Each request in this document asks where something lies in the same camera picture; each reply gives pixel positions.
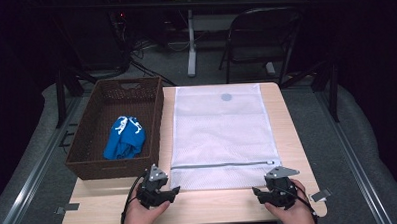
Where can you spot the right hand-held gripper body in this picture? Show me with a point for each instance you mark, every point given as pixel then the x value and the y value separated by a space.
pixel 282 192

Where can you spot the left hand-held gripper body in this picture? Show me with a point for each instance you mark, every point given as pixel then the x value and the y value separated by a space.
pixel 154 188

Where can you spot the blue printed garment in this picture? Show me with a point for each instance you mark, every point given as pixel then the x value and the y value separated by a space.
pixel 125 139

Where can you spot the white mesh laundry bag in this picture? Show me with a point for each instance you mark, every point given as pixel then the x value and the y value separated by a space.
pixel 220 134

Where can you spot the brown woven basket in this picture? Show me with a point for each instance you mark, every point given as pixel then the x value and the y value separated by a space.
pixel 88 152

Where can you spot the person's right hand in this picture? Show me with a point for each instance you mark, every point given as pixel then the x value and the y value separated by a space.
pixel 297 217

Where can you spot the person's left hand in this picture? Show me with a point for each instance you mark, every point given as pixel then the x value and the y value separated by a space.
pixel 140 219

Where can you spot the grey tape strip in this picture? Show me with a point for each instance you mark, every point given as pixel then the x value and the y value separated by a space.
pixel 69 207
pixel 320 195

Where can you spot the black metal stand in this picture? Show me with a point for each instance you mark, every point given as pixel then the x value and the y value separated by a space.
pixel 334 94
pixel 60 97

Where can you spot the black folding chair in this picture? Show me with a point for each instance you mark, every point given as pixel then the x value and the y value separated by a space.
pixel 261 53

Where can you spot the white desk with metal legs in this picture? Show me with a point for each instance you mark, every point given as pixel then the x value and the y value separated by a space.
pixel 191 42

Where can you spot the dark equipment cabinet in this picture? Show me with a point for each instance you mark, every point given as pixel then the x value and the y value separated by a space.
pixel 97 38

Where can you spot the metal floor rail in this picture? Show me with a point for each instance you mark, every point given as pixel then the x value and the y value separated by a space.
pixel 32 178
pixel 355 163

